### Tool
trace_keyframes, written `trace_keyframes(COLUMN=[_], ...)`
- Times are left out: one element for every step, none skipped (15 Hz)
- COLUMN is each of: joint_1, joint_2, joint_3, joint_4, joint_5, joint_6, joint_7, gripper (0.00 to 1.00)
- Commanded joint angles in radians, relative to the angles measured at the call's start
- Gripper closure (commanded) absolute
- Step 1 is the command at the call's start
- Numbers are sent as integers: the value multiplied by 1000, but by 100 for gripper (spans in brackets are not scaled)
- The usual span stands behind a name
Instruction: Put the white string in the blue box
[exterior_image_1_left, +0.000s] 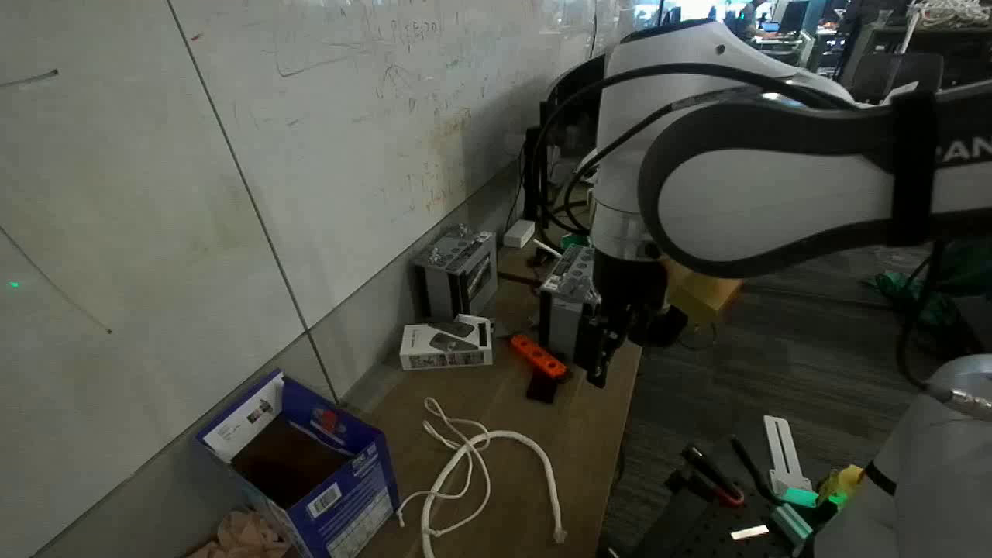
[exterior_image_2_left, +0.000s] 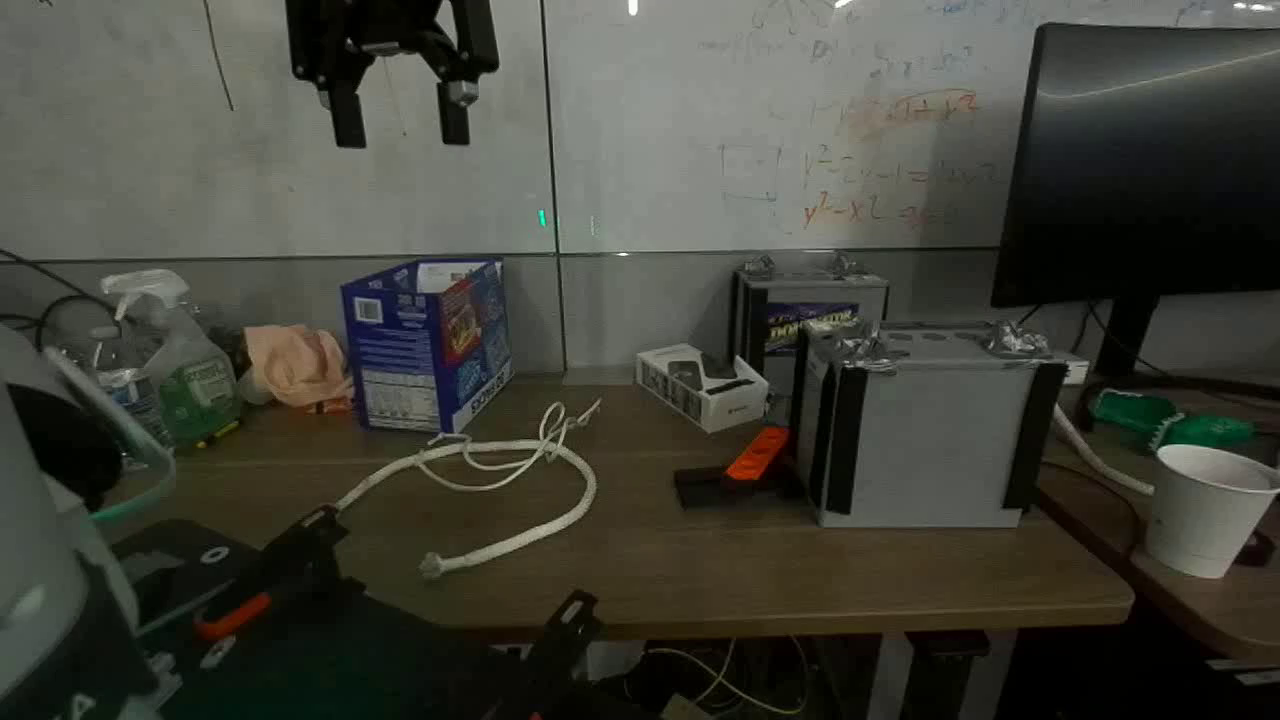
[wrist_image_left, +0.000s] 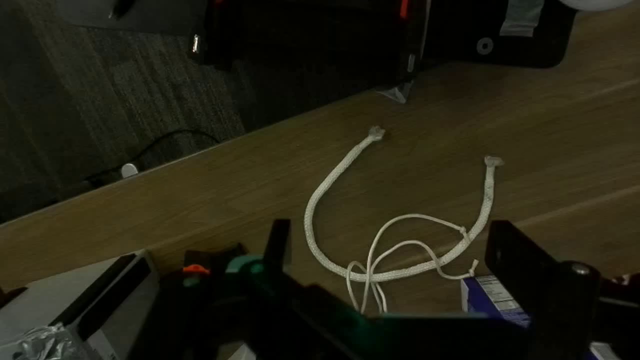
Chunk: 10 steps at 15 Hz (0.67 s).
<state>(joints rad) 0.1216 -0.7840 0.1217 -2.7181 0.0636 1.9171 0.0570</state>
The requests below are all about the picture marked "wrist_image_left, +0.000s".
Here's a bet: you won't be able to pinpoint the black floor cable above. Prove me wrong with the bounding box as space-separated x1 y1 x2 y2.
86 126 222 187

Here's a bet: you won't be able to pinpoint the large grey box black straps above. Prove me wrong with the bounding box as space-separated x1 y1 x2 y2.
0 250 162 360

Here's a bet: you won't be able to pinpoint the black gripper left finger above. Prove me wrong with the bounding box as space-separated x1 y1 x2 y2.
260 218 363 335

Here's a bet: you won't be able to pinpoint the blue cardboard box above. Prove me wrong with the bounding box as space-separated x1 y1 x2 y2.
458 271 536 329

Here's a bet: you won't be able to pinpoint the crumpled foil piece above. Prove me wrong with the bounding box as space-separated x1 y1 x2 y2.
13 321 88 360

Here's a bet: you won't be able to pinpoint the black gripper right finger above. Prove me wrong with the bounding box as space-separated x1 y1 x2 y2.
485 218 603 360

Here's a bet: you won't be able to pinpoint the orange and black tool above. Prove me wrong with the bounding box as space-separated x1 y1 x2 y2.
181 262 213 279

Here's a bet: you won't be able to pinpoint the white string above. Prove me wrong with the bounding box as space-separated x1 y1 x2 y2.
303 124 507 316

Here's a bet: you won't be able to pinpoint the black bag with round logo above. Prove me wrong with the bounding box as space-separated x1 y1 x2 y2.
423 0 581 69

